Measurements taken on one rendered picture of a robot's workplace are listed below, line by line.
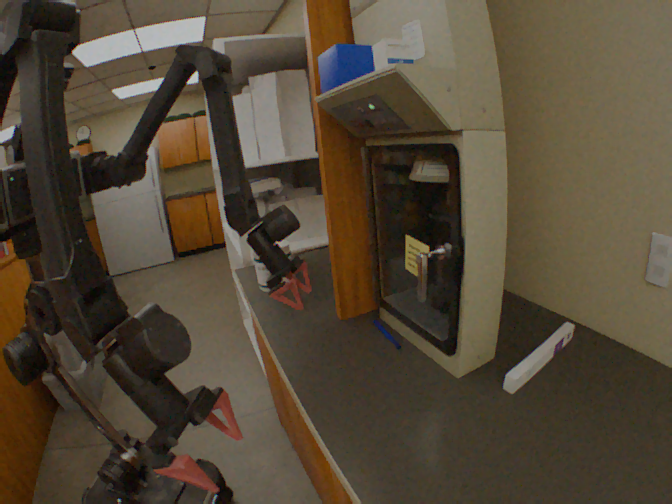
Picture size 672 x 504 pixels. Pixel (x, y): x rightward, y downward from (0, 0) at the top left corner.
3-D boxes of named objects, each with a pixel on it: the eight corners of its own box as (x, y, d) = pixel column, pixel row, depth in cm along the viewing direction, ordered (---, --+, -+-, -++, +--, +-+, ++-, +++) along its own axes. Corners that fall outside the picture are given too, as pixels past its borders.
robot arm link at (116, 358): (116, 340, 36) (90, 363, 31) (139, 319, 34) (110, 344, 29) (150, 381, 38) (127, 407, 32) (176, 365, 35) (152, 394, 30)
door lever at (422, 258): (445, 296, 60) (436, 291, 62) (446, 246, 57) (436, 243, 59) (422, 304, 58) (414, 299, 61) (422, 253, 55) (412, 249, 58)
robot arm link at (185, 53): (203, 38, 70) (183, 29, 60) (238, 62, 71) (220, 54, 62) (124, 171, 85) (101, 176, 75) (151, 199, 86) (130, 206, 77)
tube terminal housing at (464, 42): (449, 292, 100) (432, 30, 76) (531, 335, 71) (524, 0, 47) (379, 317, 91) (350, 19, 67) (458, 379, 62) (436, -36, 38)
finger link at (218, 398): (261, 423, 42) (215, 377, 41) (245, 461, 36) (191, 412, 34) (230, 433, 44) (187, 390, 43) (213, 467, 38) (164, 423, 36)
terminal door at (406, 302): (379, 303, 88) (366, 145, 76) (455, 359, 61) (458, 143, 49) (376, 303, 88) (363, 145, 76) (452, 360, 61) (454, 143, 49)
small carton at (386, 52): (401, 78, 53) (397, 47, 52) (415, 72, 49) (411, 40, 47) (375, 77, 52) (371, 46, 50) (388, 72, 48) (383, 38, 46)
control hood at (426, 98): (364, 136, 76) (360, 95, 73) (463, 130, 48) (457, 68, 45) (318, 141, 72) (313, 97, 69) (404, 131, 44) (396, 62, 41)
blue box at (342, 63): (362, 93, 71) (358, 57, 68) (386, 86, 62) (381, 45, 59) (321, 95, 67) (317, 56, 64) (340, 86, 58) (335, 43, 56)
